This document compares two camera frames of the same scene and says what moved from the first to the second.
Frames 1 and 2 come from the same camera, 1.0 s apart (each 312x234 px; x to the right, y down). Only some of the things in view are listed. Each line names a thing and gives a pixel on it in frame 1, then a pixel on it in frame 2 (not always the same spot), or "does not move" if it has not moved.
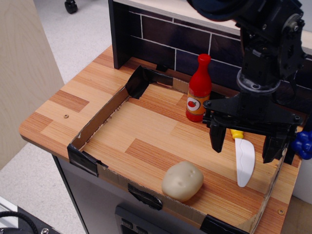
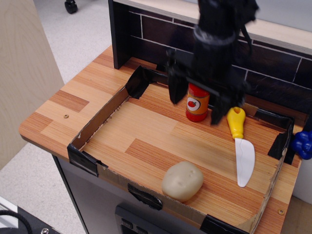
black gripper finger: x=217 y=134 → x=178 y=87
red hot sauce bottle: x=200 y=88 does not move
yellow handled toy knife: x=245 y=156 does not move
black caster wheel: x=71 y=6 does not move
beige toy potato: x=182 y=181 does not move
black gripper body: x=256 y=109 → x=211 y=65
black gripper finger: x=277 y=146 → x=221 y=106
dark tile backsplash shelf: x=167 y=37 does not move
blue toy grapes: x=302 y=145 does not move
